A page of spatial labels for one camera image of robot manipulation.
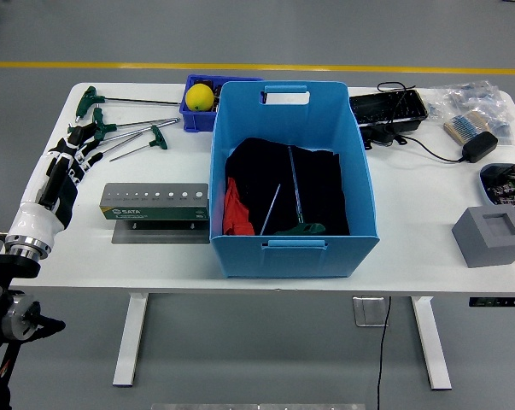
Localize long thin green T-handle key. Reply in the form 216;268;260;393
75;85;182;123

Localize black floor cable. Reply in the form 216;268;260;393
375;296;393;410

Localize clear plastic parts bags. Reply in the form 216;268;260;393
425;79;515;149

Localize black power adapter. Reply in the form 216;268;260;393
460;131;500;163

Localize white and black robot left hand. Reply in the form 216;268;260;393
7;122;104;248

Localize large light blue folding box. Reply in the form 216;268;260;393
209;80;380;279

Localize light blue shallow tray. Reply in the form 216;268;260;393
478;161;515;226

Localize red cloth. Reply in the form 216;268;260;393
222;177;256;236

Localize black cord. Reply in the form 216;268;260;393
361;80;467;164

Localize black cloth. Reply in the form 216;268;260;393
225;137;351;237

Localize small green T-handle hex key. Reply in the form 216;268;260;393
259;184;282;236
109;125;169;163

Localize large green T-handle hex key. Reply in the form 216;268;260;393
275;145;327;237

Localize resistor strip bundle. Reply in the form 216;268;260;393
442;111;491;144

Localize white table leg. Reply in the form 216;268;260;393
112;292;150;389
410;296;454;390

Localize metal floor socket plate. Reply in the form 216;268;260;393
353;296;390;328

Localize electronic parts pile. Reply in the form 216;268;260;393
487;164;515;214

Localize black table control panel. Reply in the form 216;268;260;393
468;296;515;308

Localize small dark blue bin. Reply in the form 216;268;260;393
178;73;265;133

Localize grey and green tool holder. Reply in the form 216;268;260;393
98;182;211;245

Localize grey foam block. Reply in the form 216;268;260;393
451;204;515;269

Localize yellow lemon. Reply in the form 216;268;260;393
184;83;216;113

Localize black plastic tray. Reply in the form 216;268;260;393
348;89;430;129

